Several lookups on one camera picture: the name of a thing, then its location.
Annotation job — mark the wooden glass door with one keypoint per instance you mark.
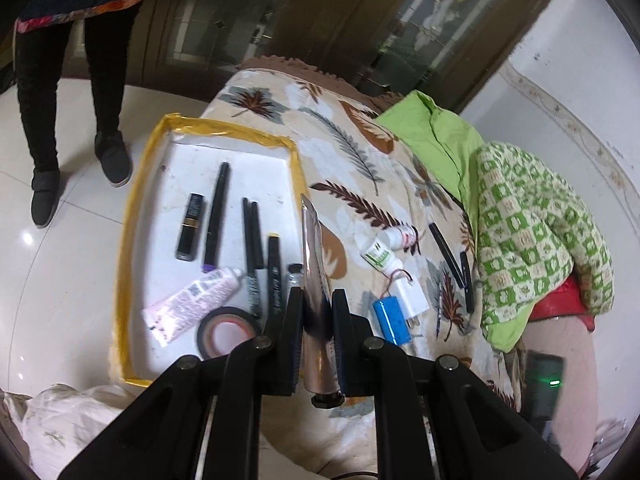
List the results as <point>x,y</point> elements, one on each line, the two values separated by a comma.
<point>325,10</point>

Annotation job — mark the black tape roll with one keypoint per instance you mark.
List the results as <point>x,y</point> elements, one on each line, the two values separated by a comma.
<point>230,311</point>

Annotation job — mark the white tray yellow taped rim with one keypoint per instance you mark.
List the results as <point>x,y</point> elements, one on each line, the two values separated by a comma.
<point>165,200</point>

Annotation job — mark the dark blue pen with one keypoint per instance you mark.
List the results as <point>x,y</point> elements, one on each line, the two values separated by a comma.
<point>466,282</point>

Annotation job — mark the small silver tube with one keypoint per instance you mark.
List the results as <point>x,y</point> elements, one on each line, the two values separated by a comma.
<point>294,277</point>

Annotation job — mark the red cloth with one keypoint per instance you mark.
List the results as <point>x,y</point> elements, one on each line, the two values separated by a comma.
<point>560,300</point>

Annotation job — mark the large silver tube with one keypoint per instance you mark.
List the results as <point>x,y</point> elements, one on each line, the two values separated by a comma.
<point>315,270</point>

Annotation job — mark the thick black pen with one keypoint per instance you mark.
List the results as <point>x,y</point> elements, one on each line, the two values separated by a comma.
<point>445,252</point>

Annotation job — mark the white bottle red label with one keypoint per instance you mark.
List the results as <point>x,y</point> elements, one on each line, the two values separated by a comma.
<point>397,237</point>

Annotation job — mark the black lipstick gold band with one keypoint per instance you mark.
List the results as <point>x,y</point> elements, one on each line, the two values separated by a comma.
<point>190,230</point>

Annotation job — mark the green patterned quilt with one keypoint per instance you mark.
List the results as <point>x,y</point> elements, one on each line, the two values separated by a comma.
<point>540,220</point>

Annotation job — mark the white charger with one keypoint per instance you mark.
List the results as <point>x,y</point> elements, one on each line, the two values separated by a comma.
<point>407,300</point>

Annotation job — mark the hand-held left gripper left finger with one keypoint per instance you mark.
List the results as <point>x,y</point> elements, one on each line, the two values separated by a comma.
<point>292,330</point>

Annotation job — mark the blue battery pack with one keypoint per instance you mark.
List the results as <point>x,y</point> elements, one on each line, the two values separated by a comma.
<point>392,322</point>

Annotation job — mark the pink floral tube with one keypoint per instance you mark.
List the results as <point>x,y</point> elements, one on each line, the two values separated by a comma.
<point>190,300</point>

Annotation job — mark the long black mascara tube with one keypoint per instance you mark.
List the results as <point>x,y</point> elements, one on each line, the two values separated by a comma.
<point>216,215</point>

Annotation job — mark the plain green cloth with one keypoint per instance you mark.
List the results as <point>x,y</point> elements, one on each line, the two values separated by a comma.
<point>435,140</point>

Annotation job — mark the thin pen refill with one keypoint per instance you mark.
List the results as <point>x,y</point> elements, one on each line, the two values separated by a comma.
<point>439,310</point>

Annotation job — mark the small white green bottle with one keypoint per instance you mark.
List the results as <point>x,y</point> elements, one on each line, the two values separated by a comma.
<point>377,257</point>

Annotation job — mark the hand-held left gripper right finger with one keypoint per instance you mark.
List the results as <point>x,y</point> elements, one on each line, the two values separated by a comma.
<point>342,330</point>

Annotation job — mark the white crumpled sheet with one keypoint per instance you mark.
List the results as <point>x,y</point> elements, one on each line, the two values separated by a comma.
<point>65,425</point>

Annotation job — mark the thin black pencil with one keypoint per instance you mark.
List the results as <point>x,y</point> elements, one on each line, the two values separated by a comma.
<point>247,235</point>
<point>258,235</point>

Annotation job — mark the black marker yellow tip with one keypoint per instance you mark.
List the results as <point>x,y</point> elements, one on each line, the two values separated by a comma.
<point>274,280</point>

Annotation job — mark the pale pink cloth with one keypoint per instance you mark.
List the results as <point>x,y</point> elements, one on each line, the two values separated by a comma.
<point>580,360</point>

